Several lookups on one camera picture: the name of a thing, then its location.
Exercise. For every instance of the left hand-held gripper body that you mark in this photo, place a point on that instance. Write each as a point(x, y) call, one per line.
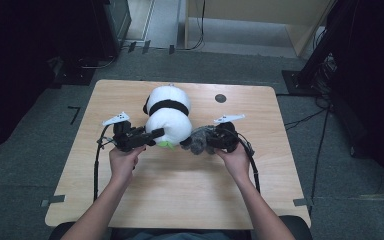
point(126, 138)

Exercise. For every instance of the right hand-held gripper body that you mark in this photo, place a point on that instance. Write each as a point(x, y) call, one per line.
point(226, 136)

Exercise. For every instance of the grey knitted cloth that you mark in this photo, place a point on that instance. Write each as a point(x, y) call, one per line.
point(200, 140)

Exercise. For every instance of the panda plush toy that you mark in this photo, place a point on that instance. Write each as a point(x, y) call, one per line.
point(168, 113)

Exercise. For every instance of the person's left hand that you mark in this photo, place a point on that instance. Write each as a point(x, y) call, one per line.
point(125, 166)

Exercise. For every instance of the person's right hand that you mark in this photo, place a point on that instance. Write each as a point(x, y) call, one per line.
point(236, 163)

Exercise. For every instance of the dark round table grommet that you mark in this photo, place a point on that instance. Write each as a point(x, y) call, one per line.
point(220, 98)

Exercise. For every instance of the black tape corner mark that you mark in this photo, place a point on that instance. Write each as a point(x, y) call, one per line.
point(75, 113)

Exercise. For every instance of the grey tape strip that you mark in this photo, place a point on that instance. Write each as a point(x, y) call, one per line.
point(53, 200)
point(301, 202)

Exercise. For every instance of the black equipment cabinet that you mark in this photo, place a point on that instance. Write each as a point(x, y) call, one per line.
point(111, 26)

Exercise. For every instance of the black metal stand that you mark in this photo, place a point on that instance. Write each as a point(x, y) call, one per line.
point(316, 60)

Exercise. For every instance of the light wooden cabinet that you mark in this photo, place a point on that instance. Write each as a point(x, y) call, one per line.
point(246, 10)

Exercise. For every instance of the black floor base plate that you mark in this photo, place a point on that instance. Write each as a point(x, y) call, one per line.
point(75, 75)

